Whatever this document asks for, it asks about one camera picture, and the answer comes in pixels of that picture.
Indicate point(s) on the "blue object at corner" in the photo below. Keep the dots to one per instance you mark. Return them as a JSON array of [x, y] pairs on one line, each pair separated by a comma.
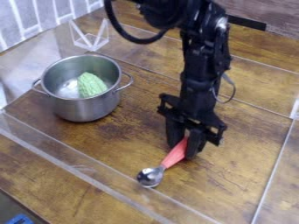
[[21, 219]]

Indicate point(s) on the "stainless steel pot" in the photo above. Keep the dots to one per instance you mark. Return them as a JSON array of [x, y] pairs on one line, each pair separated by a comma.
[[58, 84]]

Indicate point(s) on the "pink handled metal spoon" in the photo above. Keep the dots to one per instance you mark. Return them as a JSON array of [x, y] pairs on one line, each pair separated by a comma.
[[151, 176]]

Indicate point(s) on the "clear acrylic corner bracket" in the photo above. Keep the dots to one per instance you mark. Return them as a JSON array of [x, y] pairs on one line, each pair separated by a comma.
[[90, 41]]

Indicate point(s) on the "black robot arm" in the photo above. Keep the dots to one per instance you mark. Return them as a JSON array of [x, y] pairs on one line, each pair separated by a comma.
[[202, 20]]

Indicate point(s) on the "green bumpy toy vegetable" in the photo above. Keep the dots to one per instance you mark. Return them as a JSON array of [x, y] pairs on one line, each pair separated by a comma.
[[91, 85]]

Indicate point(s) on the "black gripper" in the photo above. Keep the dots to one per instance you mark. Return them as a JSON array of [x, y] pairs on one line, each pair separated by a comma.
[[190, 112]]

